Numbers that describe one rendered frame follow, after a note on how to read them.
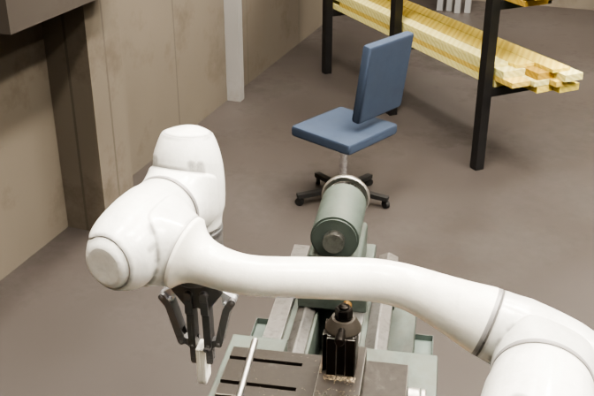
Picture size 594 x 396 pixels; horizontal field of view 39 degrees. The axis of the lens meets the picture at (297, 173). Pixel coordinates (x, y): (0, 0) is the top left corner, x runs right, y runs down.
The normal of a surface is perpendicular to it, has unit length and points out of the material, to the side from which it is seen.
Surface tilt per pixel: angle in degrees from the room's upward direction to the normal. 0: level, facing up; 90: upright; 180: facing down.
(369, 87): 98
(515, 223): 0
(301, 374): 0
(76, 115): 90
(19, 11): 90
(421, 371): 0
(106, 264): 88
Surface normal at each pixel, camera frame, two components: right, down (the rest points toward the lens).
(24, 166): 0.94, 0.15
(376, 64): 0.73, 0.41
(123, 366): 0.00, -0.90
